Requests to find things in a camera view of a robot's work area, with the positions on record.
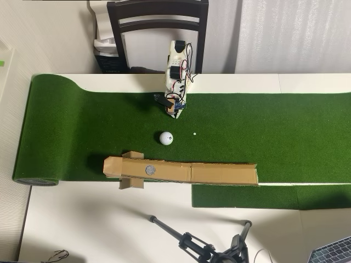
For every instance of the black tripod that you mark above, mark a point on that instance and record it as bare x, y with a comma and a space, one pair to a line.
192, 243

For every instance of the cardboard camera mount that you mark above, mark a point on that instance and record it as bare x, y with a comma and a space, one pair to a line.
170, 107

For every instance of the white golf ball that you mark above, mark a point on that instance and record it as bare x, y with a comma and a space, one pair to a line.
166, 138

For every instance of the white curtain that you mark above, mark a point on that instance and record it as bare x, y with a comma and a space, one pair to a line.
293, 35

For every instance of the white foam packaging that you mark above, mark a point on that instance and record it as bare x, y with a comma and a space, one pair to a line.
102, 24

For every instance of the long green putting mat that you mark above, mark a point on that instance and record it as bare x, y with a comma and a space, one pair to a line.
82, 123

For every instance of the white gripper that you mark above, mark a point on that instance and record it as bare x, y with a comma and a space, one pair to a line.
176, 113

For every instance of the brown cardboard ramp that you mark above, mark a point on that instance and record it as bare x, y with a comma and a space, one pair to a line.
205, 174

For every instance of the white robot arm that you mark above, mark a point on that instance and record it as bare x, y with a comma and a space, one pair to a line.
176, 61

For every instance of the dark blue box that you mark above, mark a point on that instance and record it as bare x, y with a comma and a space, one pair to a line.
109, 63

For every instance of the gray laptop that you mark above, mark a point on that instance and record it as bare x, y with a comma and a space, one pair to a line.
333, 252

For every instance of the blue camera circuit board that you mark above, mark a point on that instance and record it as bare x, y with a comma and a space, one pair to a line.
180, 105

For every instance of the dark wooden chair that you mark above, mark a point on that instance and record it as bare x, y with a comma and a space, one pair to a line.
112, 27

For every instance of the small green object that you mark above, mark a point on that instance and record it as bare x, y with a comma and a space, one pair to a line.
2, 62

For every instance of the small green turf piece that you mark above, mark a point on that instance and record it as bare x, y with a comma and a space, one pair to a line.
246, 195

